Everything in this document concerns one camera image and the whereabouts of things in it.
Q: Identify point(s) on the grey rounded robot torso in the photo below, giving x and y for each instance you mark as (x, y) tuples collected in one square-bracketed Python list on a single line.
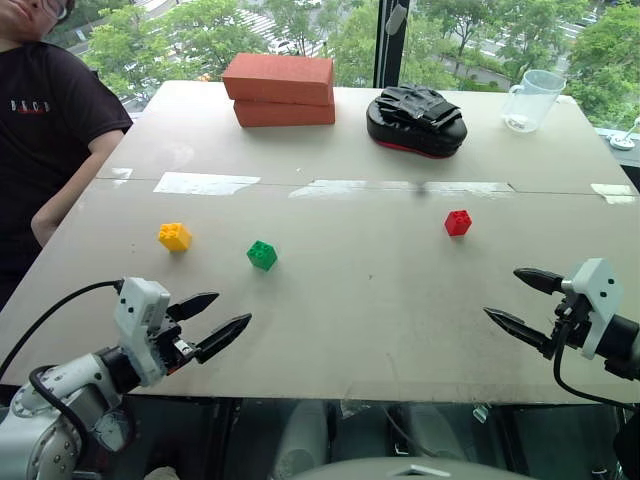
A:
[(410, 470)]

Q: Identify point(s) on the black boxing focus pad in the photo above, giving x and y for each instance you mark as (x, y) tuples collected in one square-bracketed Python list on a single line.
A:
[(415, 132)]

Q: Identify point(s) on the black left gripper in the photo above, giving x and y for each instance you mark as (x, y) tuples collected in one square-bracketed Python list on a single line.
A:
[(167, 345)]

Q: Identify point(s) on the red toy brick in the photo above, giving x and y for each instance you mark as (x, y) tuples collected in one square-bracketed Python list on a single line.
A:
[(457, 222)]

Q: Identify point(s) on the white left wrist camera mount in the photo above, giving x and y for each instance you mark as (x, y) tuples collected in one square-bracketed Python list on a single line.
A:
[(137, 320)]

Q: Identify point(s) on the yellow toy brick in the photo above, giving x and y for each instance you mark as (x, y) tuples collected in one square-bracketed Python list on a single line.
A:
[(175, 236)]

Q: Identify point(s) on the black window frame post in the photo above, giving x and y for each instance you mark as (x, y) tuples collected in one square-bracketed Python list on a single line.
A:
[(387, 45)]

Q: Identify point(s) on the green toy brick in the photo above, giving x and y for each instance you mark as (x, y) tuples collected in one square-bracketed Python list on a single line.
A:
[(262, 254)]

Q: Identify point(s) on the person in black t-shirt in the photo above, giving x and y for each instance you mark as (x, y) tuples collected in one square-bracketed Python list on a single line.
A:
[(45, 130)]

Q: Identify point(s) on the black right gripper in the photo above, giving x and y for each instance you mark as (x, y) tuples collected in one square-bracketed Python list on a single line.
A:
[(570, 330)]

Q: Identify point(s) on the grey rounded shape under table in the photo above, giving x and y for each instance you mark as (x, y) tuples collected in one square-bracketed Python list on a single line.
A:
[(302, 435)]

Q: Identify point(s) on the clear tape strip at edge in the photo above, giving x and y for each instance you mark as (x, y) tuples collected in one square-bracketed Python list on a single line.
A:
[(615, 193)]

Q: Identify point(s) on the clear plastic measuring cup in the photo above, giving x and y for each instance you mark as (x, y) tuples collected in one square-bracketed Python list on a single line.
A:
[(532, 102)]

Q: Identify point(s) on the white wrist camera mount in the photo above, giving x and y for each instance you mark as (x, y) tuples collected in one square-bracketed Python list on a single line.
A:
[(137, 320), (597, 295)]

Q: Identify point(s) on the person's bare forearm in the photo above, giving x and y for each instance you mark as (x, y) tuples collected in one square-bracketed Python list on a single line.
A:
[(75, 185)]

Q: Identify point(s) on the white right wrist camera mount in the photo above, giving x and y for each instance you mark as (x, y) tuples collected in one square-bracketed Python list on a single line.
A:
[(597, 295)]

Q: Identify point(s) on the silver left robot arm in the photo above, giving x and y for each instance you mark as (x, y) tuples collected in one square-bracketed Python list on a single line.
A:
[(60, 380)]

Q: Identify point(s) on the white suction cup holder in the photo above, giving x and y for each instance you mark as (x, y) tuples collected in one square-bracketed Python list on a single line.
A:
[(624, 142)]

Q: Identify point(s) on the black glove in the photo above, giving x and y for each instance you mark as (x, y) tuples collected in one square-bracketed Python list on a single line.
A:
[(417, 104)]

